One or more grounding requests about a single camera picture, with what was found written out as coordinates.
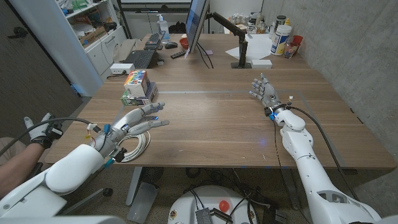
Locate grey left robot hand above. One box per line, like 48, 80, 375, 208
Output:
91, 101, 170, 164

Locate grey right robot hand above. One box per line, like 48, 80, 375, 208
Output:
248, 73, 288, 121

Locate white Ethernet cable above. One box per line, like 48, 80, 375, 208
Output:
117, 130, 152, 163

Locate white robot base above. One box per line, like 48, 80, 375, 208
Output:
167, 185, 259, 224

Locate person's bare forearm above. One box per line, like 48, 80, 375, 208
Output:
0, 143, 44, 198

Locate person's white gloved hand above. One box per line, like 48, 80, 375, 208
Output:
24, 112, 64, 149

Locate clear hand sanitizer bottle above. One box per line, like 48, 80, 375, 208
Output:
156, 14, 170, 44

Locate flat green box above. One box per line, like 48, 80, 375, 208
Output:
120, 81, 159, 107

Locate small white flat box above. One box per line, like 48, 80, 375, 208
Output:
251, 58, 273, 70

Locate white box with colourful print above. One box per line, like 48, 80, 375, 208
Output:
123, 70, 150, 98

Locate white paper sheet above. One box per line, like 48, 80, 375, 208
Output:
224, 33, 274, 61

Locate white wipes canister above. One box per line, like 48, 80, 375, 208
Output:
270, 24, 293, 57

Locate white power strip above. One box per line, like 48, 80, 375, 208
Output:
109, 63, 136, 75

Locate large black keyboard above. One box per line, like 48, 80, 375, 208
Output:
123, 49, 155, 70

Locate black lidded bottle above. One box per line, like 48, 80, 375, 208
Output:
274, 15, 287, 32

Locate grey table leg with foot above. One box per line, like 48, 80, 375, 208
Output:
125, 166, 159, 224

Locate beige cloth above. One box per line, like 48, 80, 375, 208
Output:
112, 38, 141, 64

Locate black remote control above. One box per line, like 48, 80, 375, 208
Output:
170, 49, 188, 60

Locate small black keyboard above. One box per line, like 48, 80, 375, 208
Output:
143, 32, 165, 50

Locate cardboard box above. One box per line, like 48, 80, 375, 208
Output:
77, 26, 108, 47

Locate grey slim table leg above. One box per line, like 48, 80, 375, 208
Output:
281, 167, 302, 211

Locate computer monitor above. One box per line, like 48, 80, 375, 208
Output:
185, 0, 211, 54

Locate white shelf cabinet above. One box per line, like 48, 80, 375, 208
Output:
9, 0, 128, 97

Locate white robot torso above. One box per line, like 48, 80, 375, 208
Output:
0, 215, 125, 224

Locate person's khaki trousers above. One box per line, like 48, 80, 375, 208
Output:
0, 136, 30, 164

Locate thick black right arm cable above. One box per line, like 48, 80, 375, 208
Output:
286, 105, 361, 202

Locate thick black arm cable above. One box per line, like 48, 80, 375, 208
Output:
0, 117, 102, 156
286, 105, 361, 202

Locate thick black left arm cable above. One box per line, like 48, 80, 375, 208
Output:
0, 117, 102, 156

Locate black door handle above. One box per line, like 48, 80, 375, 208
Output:
7, 26, 29, 40

